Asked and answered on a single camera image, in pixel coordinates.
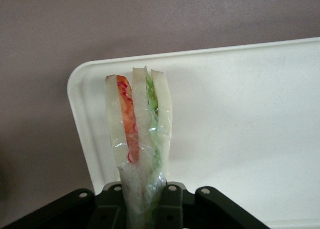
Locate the beige plastic tray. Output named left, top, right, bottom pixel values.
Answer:
left=66, top=37, right=320, bottom=229

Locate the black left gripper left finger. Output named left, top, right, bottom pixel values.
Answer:
left=0, top=183, right=129, bottom=229

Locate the plastic-wrapped triangle sandwich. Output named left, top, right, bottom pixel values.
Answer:
left=104, top=66, right=175, bottom=229

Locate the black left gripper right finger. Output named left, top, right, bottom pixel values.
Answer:
left=159, top=181, right=271, bottom=229

